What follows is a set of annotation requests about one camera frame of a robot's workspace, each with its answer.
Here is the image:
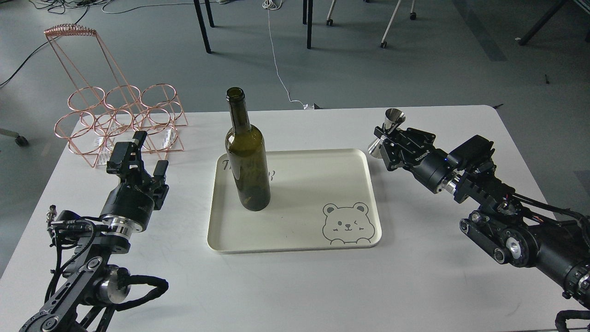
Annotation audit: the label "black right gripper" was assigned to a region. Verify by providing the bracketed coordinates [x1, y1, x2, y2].
[374, 127, 460, 193]

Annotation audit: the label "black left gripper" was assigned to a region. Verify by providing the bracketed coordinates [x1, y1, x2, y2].
[99, 131, 169, 232]

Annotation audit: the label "silver steel jigger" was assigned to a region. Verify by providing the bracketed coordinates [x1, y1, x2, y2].
[367, 108, 406, 159]

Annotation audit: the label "dark green wine bottle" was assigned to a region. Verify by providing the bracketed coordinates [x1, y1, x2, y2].
[224, 87, 271, 211]

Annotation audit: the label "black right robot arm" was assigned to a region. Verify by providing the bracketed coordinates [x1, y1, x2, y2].
[369, 126, 589, 332]

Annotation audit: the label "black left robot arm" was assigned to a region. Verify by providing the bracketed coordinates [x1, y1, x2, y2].
[20, 131, 169, 332]

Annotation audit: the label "cream bear serving tray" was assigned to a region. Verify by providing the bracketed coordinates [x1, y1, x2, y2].
[207, 148, 382, 254]

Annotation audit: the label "chair caster far left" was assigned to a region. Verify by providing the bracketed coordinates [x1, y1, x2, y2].
[0, 128, 29, 147]

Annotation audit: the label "white chair legs with casters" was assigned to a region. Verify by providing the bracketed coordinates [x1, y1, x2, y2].
[326, 0, 417, 49]

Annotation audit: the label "black table legs middle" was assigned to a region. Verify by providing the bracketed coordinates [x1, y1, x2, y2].
[302, 0, 314, 50]

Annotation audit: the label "black table legs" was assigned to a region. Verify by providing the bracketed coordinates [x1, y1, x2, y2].
[193, 0, 215, 54]
[302, 0, 314, 50]

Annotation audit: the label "black table legs left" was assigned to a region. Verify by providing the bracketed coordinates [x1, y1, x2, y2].
[193, 0, 215, 54]

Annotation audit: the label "black diagonal leg right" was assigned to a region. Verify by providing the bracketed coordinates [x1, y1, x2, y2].
[518, 0, 567, 46]

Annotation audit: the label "copper wire wine rack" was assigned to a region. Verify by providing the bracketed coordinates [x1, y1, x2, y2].
[44, 24, 189, 167]

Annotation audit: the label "white floor cable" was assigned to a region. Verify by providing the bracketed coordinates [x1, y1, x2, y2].
[262, 0, 315, 110]

